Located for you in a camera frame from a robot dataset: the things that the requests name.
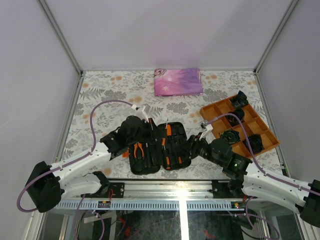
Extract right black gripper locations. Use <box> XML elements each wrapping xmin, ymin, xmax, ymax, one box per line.
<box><xmin>172</xmin><ymin>132</ymin><xmax>224</xmax><ymax>167</ymax></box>

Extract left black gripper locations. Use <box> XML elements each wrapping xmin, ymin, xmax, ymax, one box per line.
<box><xmin>128</xmin><ymin>118</ymin><xmax>168</xmax><ymax>147</ymax></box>

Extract large black orange screwdriver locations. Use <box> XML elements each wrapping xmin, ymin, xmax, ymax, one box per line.
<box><xmin>163</xmin><ymin>148</ymin><xmax>172</xmax><ymax>170</ymax></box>

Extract black plastic tool case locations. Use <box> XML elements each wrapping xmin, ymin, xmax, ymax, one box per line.
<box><xmin>122</xmin><ymin>122</ymin><xmax>192</xmax><ymax>175</ymax></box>

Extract orange handled long-nose pliers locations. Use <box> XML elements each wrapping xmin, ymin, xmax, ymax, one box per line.
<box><xmin>133</xmin><ymin>142</ymin><xmax>145</xmax><ymax>160</ymax></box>

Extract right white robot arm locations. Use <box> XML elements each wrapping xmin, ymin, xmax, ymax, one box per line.
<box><xmin>182</xmin><ymin>135</ymin><xmax>320</xmax><ymax>227</ymax></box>

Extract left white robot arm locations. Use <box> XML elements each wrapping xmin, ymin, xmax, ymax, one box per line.
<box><xmin>25</xmin><ymin>115</ymin><xmax>164</xmax><ymax>213</ymax></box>

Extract black tape roll near left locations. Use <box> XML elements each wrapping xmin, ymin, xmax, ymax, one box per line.
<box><xmin>219</xmin><ymin>129</ymin><xmax>241</xmax><ymax>145</ymax></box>

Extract black tape roll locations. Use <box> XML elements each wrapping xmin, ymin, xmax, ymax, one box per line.
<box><xmin>225</xmin><ymin>108</ymin><xmax>245</xmax><ymax>127</ymax></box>
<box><xmin>248</xmin><ymin>134</ymin><xmax>265</xmax><ymax>154</ymax></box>
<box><xmin>230</xmin><ymin>90</ymin><xmax>249</xmax><ymax>109</ymax></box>
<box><xmin>219</xmin><ymin>129</ymin><xmax>241</xmax><ymax>145</ymax></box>

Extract black tape roll middle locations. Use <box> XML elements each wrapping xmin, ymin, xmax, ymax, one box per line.
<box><xmin>225</xmin><ymin>108</ymin><xmax>245</xmax><ymax>127</ymax></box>

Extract folded purple cloth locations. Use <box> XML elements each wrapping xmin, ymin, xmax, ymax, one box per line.
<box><xmin>154</xmin><ymin>68</ymin><xmax>204</xmax><ymax>97</ymax></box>

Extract black tape roll near right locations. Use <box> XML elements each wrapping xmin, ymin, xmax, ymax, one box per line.
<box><xmin>248</xmin><ymin>134</ymin><xmax>265</xmax><ymax>154</ymax></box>

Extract wooden compartment tray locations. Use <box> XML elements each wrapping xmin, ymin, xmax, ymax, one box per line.
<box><xmin>200</xmin><ymin>95</ymin><xmax>280</xmax><ymax>158</ymax></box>

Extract black tape roll far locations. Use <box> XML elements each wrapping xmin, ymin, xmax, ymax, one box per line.
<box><xmin>230</xmin><ymin>90</ymin><xmax>249</xmax><ymax>109</ymax></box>

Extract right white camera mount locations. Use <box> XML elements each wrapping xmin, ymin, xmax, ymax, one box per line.
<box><xmin>199</xmin><ymin>120</ymin><xmax>213</xmax><ymax>140</ymax></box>

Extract aluminium front rail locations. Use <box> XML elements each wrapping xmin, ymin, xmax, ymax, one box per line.
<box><xmin>52</xmin><ymin>180</ymin><xmax>245</xmax><ymax>211</ymax></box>

